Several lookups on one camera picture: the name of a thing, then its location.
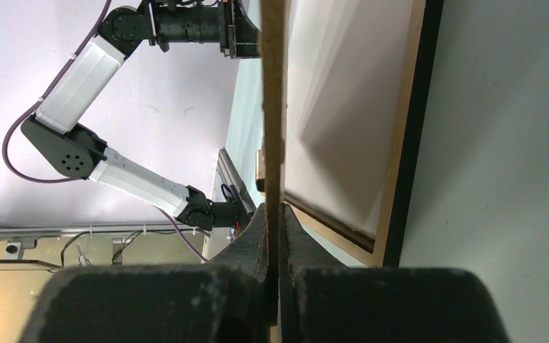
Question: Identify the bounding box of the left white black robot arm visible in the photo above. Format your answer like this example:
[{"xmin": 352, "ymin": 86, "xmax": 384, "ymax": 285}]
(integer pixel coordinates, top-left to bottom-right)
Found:
[{"xmin": 19, "ymin": 1, "xmax": 258, "ymax": 231}]

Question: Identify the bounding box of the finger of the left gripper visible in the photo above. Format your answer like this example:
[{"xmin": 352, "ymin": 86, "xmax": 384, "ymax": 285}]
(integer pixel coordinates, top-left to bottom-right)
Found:
[{"xmin": 232, "ymin": 0, "xmax": 260, "ymax": 59}]

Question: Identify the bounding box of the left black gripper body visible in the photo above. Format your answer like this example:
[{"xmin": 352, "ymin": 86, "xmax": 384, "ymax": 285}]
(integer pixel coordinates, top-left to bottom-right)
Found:
[{"xmin": 217, "ymin": 0, "xmax": 238, "ymax": 58}]

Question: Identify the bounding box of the black picture frame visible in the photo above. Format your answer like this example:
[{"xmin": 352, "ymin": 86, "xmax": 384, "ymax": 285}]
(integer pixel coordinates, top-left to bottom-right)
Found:
[{"xmin": 282, "ymin": 1, "xmax": 445, "ymax": 267}]

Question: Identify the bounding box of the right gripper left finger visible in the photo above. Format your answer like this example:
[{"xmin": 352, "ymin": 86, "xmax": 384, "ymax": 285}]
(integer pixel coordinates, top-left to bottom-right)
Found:
[{"xmin": 20, "ymin": 207, "xmax": 270, "ymax": 342}]

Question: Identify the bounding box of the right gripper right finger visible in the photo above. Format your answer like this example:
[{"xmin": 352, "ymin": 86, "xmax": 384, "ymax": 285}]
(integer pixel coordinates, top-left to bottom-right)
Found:
[{"xmin": 279, "ymin": 204, "xmax": 510, "ymax": 342}]

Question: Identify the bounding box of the brown cardboard backing board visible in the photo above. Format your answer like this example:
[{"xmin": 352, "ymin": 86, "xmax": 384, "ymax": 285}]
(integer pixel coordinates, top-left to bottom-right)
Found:
[{"xmin": 259, "ymin": 1, "xmax": 290, "ymax": 342}]

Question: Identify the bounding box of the aluminium frame rail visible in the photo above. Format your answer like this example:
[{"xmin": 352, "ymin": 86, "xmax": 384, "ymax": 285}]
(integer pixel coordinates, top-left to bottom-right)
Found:
[{"xmin": 0, "ymin": 149, "xmax": 256, "ymax": 272}]

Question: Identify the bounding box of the autumn leaves photo print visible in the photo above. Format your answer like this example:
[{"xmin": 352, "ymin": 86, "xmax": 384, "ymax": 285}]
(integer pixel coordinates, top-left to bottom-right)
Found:
[{"xmin": 285, "ymin": 1, "xmax": 413, "ymax": 237}]

